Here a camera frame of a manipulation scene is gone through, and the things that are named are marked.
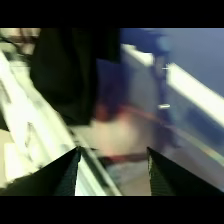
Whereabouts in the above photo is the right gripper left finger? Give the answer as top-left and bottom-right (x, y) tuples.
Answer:
(0, 146), (82, 197)

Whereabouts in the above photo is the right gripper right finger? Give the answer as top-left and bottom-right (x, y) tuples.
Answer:
(146, 146), (224, 197)

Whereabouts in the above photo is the black garment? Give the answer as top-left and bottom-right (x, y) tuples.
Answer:
(29, 27), (122, 126)

